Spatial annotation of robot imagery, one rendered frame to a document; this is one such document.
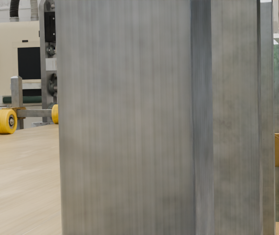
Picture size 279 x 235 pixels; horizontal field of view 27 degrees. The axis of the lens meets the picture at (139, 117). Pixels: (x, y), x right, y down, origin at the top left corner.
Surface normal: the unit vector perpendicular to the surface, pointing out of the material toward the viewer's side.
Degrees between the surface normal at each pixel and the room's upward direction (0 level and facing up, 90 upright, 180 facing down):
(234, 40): 90
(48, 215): 0
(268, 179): 90
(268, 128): 90
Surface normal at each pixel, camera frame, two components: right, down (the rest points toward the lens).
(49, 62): -0.26, 0.06
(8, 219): -0.02, -1.00
